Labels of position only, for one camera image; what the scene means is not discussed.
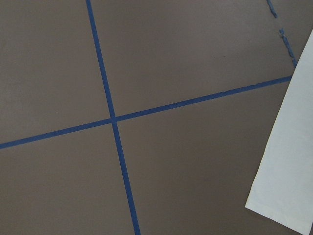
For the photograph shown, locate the cream long-sleeve printed shirt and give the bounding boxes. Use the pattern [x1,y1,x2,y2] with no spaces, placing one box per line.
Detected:
[246,38,313,235]

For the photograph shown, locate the blue tape grid lines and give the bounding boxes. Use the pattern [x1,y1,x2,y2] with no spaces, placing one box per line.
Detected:
[0,0,291,235]

